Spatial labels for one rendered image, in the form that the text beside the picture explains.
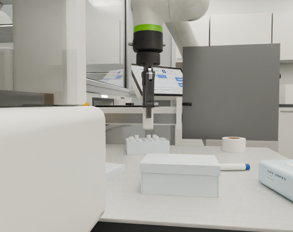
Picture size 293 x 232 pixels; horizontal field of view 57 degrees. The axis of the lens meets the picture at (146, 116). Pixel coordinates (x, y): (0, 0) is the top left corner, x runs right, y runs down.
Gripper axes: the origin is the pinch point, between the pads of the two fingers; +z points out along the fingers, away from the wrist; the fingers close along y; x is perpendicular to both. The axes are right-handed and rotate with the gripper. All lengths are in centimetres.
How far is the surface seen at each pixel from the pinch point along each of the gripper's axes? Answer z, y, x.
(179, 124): 2.4, -4.4, 11.3
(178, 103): -4.6, -4.5, 10.8
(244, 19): -132, -303, 182
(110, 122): 2.0, -12.3, -12.0
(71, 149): -1, 66, -13
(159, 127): 13, -113, 22
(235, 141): 6.6, 7.4, 25.4
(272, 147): 12, -15, 51
